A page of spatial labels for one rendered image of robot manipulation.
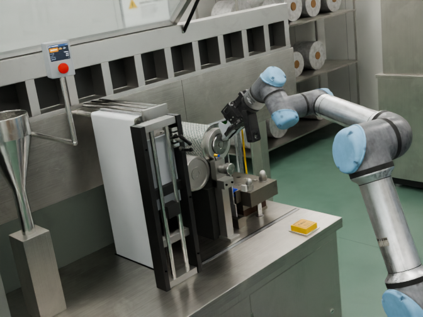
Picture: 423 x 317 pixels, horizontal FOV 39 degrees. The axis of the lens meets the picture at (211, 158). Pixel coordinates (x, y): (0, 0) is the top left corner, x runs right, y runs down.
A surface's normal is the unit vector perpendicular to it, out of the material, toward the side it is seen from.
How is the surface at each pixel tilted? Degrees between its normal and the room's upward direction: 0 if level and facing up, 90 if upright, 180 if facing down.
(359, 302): 0
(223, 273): 0
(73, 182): 90
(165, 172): 90
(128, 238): 90
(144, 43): 90
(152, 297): 0
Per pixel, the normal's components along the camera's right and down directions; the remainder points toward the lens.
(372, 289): -0.12, -0.95
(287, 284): 0.71, 0.13
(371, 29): -0.70, 0.29
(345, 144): -0.92, 0.11
